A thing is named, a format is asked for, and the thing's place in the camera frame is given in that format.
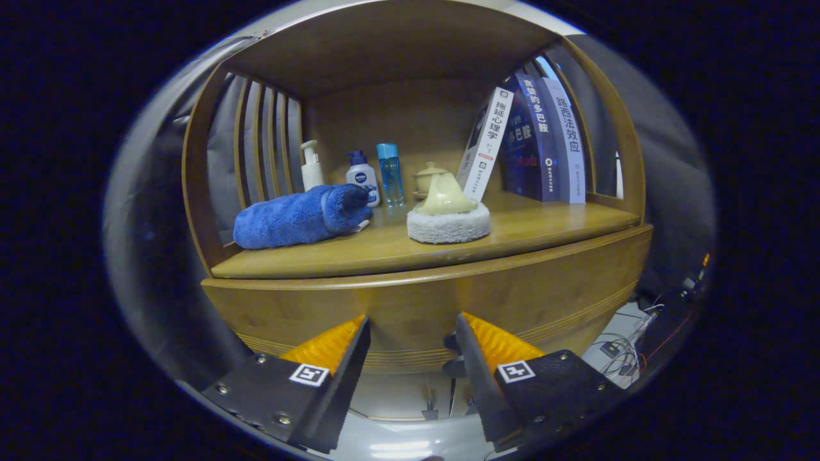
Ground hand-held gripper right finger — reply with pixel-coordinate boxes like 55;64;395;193
454;312;627;452

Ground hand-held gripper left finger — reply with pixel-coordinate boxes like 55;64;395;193
202;314;372;454

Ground wooden drawer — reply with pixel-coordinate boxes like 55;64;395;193
201;224;654;378

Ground cream handled scrub brush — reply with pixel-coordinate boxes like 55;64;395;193
406;172;492;245

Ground wooden cabinet door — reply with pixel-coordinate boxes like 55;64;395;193
448;378;481;417
349;373;449;421

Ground wooden countertop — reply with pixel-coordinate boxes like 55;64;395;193
210;191;641;280

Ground wooden cabinet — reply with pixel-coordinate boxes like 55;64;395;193
181;0;654;423

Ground blue folded towel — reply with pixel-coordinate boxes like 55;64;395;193
233;184;377;250

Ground white bottle with blue cap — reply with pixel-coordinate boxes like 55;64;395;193
345;150;381;207

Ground clear blue bottle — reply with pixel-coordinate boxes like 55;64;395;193
376;143;406;207

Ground white pump bottle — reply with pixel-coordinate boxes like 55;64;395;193
300;140;325;191

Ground beige lidded tea cup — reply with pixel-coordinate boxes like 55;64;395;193
412;161;449;199

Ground black device with orange tab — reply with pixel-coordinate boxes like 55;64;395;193
666;253;712;308

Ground white book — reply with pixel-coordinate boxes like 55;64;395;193
456;86;515;203

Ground dark blue book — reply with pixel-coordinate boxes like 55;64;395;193
500;72;561;202

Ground pale grey book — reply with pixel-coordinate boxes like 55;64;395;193
541;77;587;205

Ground tangle of floor cables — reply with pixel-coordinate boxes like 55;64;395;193
589;301;667;388

